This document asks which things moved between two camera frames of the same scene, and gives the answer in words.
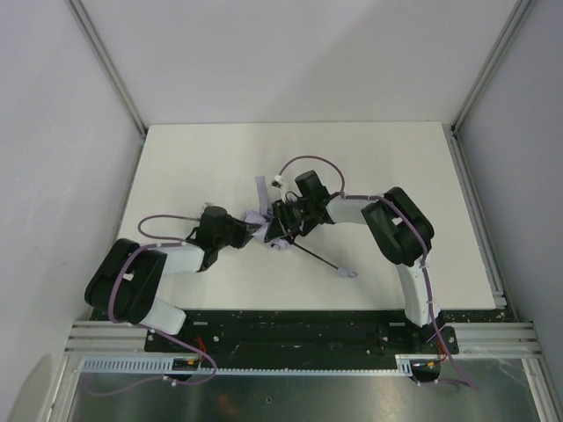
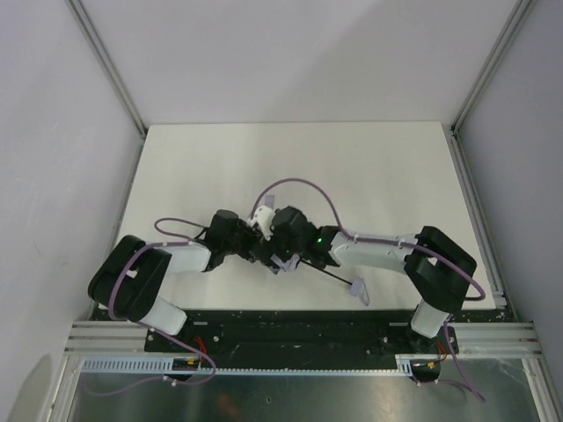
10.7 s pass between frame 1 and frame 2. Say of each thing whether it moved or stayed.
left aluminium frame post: stayed
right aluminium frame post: stayed
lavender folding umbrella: moved
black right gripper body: moved
